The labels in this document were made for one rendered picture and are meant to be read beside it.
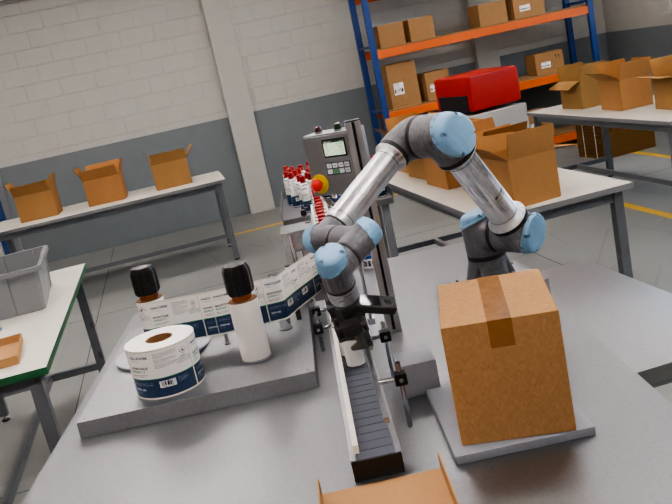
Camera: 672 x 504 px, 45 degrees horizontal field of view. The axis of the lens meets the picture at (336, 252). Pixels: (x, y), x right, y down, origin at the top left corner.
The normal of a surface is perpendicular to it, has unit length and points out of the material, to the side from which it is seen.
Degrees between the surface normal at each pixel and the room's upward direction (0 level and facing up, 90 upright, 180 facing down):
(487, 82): 90
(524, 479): 0
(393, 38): 90
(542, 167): 91
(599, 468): 0
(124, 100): 90
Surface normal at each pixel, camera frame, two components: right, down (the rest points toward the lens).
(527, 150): 0.35, 0.33
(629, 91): 0.16, 0.21
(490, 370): -0.10, 0.26
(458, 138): 0.57, -0.04
